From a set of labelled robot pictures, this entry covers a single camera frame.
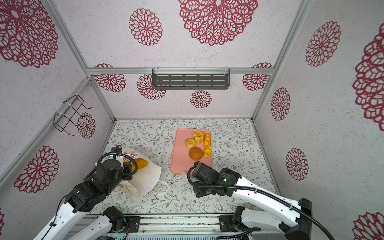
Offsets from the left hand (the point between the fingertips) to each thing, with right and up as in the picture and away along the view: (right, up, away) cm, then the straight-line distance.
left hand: (130, 166), depth 72 cm
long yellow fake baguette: (+1, -2, +14) cm, 15 cm away
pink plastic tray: (+23, -3, +26) cm, 35 cm away
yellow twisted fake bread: (+41, +7, +31) cm, 51 cm away
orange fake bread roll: (+29, +10, +28) cm, 42 cm away
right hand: (+31, -10, -2) cm, 33 cm away
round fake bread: (+32, +3, +23) cm, 40 cm away
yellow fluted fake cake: (+35, +14, +34) cm, 51 cm away
